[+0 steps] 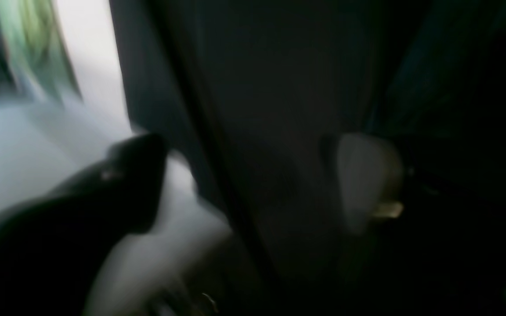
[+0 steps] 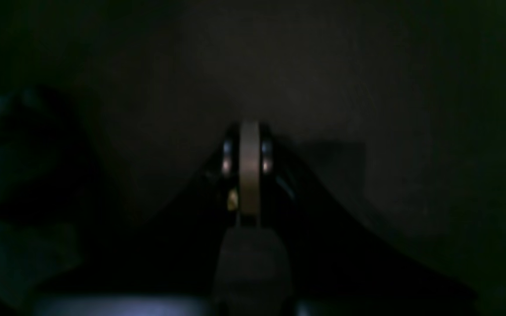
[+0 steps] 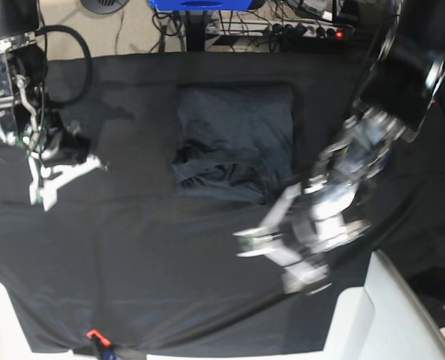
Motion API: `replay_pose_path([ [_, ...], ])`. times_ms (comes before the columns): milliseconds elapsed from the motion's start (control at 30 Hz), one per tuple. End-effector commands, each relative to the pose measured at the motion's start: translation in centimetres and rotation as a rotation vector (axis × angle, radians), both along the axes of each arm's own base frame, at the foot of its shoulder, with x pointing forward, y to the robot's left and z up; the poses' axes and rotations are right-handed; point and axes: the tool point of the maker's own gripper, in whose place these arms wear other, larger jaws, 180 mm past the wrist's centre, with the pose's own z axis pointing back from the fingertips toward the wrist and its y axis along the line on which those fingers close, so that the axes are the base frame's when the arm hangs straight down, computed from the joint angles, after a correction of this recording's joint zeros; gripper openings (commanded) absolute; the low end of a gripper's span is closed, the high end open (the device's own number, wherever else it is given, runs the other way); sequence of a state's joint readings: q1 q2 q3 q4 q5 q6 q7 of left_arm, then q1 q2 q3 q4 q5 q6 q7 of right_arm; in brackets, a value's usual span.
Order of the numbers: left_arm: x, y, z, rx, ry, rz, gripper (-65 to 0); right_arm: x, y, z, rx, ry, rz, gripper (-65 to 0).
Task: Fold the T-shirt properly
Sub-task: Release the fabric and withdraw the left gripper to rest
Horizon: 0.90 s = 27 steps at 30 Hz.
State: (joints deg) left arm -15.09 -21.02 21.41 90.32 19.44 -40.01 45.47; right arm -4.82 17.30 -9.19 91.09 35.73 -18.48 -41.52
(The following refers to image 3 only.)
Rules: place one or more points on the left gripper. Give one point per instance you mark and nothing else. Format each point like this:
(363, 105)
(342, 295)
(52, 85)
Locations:
(318, 225)

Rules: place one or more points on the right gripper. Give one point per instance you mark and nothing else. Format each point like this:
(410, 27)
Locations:
(55, 156)

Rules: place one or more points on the dark grey T-shirt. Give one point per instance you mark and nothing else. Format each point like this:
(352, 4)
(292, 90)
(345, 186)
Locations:
(235, 143)

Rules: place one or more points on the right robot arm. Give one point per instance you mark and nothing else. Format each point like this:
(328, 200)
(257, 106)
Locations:
(30, 120)

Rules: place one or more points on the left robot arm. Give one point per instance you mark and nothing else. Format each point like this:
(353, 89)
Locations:
(390, 103)

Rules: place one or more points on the black table cloth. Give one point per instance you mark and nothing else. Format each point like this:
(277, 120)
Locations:
(120, 252)

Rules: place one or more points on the white chair right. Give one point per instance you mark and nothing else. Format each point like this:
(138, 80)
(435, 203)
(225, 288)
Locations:
(383, 319)

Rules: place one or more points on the white chair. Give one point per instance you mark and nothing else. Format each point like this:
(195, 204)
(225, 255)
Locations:
(13, 343)
(383, 319)

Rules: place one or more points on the white chair left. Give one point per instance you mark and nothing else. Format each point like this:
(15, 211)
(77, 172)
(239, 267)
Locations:
(13, 343)

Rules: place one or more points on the red blue clamp bottom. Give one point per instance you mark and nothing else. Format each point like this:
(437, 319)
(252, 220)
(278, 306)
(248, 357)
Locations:
(102, 347)

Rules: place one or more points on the grey round floor base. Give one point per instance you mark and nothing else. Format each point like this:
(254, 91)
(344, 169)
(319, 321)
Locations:
(103, 7)

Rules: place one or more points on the white power strip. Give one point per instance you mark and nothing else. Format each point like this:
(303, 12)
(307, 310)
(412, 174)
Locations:
(308, 28)

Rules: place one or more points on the black table leg stand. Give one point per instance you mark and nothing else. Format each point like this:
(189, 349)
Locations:
(195, 23)

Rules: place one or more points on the blue plastic box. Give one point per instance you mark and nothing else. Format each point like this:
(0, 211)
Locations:
(200, 5)

